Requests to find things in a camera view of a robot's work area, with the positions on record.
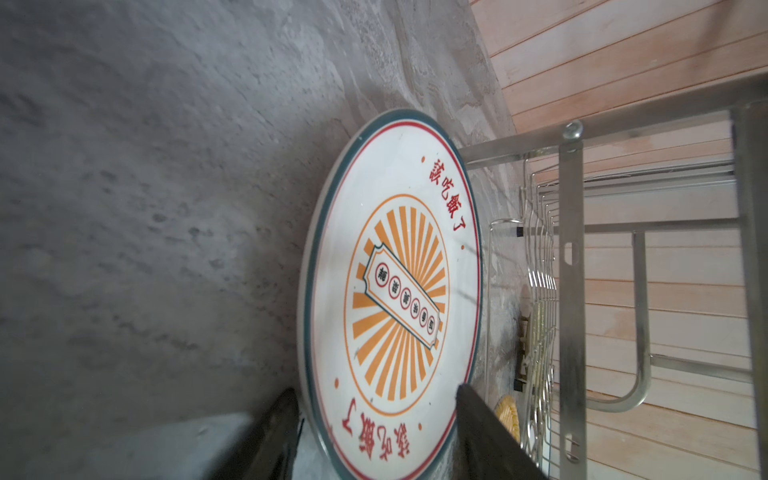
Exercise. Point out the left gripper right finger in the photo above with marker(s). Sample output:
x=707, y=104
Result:
x=485, y=448

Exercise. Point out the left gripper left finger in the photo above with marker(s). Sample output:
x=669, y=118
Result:
x=268, y=448

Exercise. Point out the small orange sunburst plate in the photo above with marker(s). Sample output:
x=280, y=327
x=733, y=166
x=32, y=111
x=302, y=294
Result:
x=390, y=299

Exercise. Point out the stainless steel dish rack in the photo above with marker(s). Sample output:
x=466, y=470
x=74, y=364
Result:
x=627, y=288

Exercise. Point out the orange woven pattern plate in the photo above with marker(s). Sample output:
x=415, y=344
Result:
x=507, y=413

